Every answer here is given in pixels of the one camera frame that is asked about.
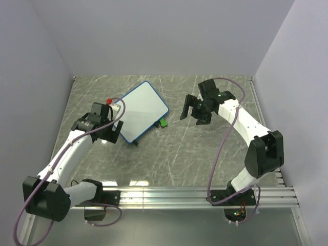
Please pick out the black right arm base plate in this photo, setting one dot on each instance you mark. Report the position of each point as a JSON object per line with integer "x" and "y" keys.
{"x": 237, "y": 209}

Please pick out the blue framed whiteboard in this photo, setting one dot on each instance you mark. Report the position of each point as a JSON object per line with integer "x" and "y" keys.
{"x": 144, "y": 107}

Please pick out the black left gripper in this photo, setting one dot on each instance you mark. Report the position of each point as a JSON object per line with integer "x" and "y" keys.
{"x": 111, "y": 135}

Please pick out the green whiteboard eraser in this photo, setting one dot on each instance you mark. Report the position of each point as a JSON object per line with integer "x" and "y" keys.
{"x": 163, "y": 123}

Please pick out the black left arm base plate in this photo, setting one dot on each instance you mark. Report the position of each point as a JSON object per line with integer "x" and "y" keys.
{"x": 97, "y": 215}

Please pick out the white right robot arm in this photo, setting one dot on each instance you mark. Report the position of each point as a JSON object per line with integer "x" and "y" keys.
{"x": 265, "y": 147}

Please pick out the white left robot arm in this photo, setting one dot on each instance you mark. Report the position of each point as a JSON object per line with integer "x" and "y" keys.
{"x": 45, "y": 195}

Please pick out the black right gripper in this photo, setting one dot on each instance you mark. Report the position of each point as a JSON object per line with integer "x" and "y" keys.
{"x": 191, "y": 101}

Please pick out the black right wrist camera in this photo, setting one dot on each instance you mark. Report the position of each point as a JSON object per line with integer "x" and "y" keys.
{"x": 208, "y": 89}

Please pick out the aluminium front rail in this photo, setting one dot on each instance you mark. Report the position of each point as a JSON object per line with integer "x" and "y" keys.
{"x": 195, "y": 197}

